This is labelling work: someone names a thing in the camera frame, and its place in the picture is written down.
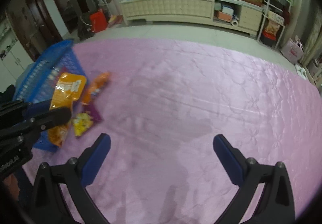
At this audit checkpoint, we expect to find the white metal rack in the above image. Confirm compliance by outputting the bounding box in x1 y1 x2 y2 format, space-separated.
258 0 293 48

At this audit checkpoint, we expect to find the orange printed snack box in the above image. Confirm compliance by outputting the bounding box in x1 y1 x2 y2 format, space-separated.
265 19 281 35

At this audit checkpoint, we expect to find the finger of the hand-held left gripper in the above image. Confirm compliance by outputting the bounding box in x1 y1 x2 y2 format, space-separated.
0 107 72 139
0 100 54 121

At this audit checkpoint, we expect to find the white cupboard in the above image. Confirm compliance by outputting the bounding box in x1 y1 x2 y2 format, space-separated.
0 18 28 81

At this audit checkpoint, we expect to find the narrow orange snack packet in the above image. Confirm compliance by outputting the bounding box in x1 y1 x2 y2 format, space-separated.
81 71 111 106

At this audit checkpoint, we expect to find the dark wooden door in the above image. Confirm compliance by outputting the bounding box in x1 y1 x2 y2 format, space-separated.
5 0 63 61

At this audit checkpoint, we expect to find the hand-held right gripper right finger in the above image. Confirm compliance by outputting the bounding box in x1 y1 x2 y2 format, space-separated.
213 134 296 224

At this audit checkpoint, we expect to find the pink quilted blanket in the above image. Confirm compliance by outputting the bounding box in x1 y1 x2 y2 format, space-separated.
21 37 322 224

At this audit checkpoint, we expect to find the purple and yellow snack packet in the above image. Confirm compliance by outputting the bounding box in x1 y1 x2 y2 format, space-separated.
71 102 104 138

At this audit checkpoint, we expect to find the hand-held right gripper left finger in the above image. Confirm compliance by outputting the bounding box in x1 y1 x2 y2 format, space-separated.
30 133 111 224

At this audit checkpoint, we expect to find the red bag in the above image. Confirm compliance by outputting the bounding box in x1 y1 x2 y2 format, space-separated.
89 9 107 33

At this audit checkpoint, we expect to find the blue plastic basket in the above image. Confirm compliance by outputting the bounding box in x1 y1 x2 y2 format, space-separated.
12 39 87 153

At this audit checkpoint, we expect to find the white mop stick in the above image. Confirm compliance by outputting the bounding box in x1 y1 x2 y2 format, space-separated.
99 0 111 17

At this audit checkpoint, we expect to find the red box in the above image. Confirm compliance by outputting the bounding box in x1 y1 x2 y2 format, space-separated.
262 33 277 45

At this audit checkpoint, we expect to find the orange-yellow snack packet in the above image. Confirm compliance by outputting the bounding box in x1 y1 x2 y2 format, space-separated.
48 72 87 148

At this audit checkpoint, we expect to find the cream television cabinet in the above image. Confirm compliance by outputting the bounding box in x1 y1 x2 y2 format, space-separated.
119 0 264 37

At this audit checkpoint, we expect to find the broom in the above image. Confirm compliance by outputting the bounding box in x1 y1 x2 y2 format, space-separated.
108 0 124 27

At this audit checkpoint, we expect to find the pair of white slippers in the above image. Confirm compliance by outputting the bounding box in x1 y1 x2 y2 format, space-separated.
295 63 309 80

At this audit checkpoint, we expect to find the pink bag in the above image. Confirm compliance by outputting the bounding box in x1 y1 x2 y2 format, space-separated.
280 37 305 64

